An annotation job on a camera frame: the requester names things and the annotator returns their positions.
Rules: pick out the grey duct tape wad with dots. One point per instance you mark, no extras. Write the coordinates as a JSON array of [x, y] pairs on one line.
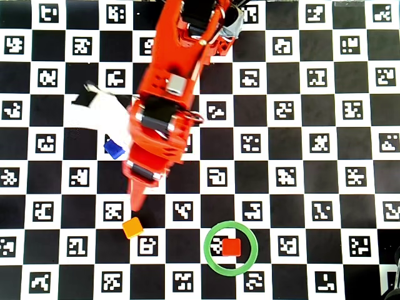
[[234, 26]]

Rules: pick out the small silver box module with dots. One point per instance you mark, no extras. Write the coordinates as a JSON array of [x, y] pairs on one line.
[[176, 84]]

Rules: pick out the orange robot base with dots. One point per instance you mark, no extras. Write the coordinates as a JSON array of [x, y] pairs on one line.
[[225, 47]]

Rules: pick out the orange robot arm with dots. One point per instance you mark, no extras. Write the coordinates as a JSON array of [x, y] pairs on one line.
[[175, 47]]

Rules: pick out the red cube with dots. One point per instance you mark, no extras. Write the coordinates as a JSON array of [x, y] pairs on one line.
[[232, 247]]

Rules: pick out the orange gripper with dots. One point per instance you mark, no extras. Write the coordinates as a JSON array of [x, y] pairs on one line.
[[144, 174]]

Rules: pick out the orange cube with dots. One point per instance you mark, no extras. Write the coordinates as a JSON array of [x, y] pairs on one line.
[[132, 228]]

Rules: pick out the blue cube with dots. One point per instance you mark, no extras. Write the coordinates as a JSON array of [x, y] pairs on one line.
[[114, 151]]

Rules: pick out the black white checkerboard marker mat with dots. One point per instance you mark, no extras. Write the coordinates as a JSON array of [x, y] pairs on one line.
[[312, 187]]

